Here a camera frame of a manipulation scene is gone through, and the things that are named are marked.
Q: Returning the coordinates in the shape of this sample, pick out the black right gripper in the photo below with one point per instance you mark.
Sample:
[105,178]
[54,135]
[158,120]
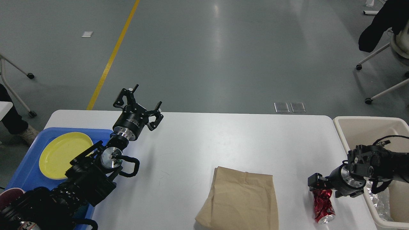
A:
[339,180]

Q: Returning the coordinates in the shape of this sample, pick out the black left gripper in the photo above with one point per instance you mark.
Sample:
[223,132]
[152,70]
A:
[132,121]

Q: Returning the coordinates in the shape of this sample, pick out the red snack wrapper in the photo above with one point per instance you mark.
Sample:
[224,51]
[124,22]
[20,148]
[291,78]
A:
[323,208]

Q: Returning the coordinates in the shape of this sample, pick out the silver foil bag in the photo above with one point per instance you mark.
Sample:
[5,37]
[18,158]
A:
[380,202]

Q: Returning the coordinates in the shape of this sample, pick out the yellow plate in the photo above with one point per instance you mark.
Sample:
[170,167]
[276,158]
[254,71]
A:
[55,159]

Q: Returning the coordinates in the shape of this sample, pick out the dark teal mug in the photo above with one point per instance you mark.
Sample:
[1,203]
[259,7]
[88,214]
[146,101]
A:
[81,212]

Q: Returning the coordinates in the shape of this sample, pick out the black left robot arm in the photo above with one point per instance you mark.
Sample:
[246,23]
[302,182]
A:
[114,162]

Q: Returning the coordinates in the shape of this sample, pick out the white plastic bin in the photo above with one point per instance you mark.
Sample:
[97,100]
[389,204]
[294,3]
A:
[356,130]

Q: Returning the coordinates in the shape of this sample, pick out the right floor outlet cover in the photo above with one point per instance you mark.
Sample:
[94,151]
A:
[298,107]

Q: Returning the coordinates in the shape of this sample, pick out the floor outlet cover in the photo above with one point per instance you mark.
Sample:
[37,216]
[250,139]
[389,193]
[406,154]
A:
[298,107]
[281,108]

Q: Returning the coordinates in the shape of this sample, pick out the brown paper bag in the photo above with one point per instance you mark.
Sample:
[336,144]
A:
[240,201]

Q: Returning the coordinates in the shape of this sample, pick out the left floor outlet cover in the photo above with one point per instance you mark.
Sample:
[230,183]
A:
[281,108]

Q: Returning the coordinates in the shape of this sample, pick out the white rolling rack leg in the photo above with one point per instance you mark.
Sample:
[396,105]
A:
[11,86]

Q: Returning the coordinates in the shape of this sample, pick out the person's foot in shoe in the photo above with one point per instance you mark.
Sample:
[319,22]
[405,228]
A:
[14,123]

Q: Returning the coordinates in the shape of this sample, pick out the blue plastic tray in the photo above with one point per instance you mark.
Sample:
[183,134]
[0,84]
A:
[28,169]

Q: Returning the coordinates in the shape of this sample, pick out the white office chair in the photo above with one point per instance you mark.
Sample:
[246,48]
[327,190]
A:
[399,46]

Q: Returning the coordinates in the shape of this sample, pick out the pink mug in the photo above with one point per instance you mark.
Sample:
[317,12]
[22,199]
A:
[10,195]

